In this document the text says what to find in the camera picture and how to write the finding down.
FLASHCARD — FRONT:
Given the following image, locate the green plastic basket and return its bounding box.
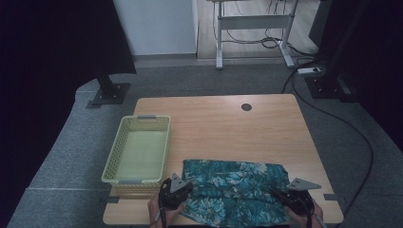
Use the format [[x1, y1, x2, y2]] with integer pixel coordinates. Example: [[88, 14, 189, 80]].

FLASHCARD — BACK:
[[101, 114, 171, 185]]

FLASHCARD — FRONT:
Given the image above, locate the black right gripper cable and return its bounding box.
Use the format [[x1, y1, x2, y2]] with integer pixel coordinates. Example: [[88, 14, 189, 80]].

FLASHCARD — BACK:
[[297, 196, 313, 228]]

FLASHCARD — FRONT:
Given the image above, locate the black stand base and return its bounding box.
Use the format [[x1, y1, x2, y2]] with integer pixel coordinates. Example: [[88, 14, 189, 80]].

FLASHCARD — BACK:
[[85, 74, 131, 109], [304, 56, 360, 103]]

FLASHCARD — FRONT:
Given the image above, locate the person's right hand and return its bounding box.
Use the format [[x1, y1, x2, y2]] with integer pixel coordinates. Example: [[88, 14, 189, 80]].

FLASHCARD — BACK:
[[284, 202, 325, 228]]

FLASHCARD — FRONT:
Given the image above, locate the black curtain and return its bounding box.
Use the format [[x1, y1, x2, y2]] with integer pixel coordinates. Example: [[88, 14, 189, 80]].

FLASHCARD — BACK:
[[308, 0, 403, 153], [0, 0, 138, 219]]

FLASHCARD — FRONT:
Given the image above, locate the teal floral shirt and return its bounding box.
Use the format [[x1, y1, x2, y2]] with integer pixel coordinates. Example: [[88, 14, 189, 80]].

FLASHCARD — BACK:
[[181, 159, 291, 228]]

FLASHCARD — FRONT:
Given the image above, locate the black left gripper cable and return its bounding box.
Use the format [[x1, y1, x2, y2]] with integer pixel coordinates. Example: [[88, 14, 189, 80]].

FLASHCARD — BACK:
[[158, 189, 168, 228]]

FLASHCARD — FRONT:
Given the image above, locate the black floor cable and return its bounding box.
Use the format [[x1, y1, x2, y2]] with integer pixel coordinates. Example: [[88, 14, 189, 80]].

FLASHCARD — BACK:
[[280, 61, 374, 219]]

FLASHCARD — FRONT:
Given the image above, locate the white power strip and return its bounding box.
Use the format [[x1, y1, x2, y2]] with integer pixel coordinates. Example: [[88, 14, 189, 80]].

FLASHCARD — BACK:
[[297, 66, 322, 76]]

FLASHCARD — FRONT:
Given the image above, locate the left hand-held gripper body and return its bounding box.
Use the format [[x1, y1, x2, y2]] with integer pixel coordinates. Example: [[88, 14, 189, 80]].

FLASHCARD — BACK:
[[158, 173, 191, 211]]

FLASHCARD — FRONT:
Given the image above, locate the person's left hand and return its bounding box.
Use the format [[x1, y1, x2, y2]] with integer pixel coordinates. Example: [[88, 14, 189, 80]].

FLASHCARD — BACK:
[[147, 193, 186, 228]]

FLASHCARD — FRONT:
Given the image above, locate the white desk frame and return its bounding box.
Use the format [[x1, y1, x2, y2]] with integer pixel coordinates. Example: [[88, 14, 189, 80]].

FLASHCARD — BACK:
[[207, 0, 300, 70]]

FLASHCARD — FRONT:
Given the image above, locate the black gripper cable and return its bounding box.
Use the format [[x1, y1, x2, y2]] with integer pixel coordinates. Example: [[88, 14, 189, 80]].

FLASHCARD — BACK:
[[297, 196, 313, 228], [158, 189, 168, 228]]

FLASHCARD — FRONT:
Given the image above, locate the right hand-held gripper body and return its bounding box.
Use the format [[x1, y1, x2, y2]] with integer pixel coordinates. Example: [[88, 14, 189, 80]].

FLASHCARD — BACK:
[[280, 178, 321, 217]]

